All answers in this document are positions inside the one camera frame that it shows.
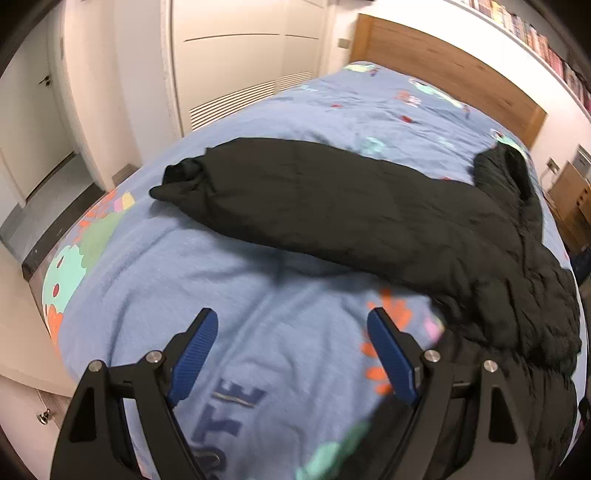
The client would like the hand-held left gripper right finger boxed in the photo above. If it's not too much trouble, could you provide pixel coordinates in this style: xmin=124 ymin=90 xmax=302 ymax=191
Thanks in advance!
xmin=367 ymin=307 xmax=539 ymax=480

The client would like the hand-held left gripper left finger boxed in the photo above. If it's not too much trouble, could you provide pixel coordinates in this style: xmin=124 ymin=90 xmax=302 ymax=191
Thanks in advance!
xmin=50 ymin=308 xmax=219 ymax=480

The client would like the black padded jacket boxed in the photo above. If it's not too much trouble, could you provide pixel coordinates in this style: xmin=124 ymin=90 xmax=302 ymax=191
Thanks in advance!
xmin=148 ymin=137 xmax=583 ymax=480

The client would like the blue printed blanket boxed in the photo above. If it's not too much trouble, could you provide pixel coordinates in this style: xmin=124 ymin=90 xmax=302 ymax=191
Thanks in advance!
xmin=41 ymin=60 xmax=578 ymax=480

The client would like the wooden nightstand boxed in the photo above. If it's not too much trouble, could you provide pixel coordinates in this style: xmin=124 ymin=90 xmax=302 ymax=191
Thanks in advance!
xmin=549 ymin=161 xmax=591 ymax=252

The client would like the white storage box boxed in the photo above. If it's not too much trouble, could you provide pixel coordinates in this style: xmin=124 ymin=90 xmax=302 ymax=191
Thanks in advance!
xmin=573 ymin=144 xmax=591 ymax=178

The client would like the white wardrobe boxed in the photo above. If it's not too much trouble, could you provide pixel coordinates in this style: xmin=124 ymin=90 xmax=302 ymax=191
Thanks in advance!
xmin=161 ymin=0 xmax=338 ymax=137

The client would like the white door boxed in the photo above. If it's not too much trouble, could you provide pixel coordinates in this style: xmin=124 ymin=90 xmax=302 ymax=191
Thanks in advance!
xmin=0 ymin=28 xmax=77 ymax=204

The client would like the wooden headboard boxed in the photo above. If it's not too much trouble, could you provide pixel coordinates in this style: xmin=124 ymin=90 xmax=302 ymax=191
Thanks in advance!
xmin=349 ymin=13 xmax=548 ymax=149

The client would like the row of books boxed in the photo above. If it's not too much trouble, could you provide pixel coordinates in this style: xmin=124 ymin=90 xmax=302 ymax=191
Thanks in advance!
xmin=466 ymin=0 xmax=591 ymax=109

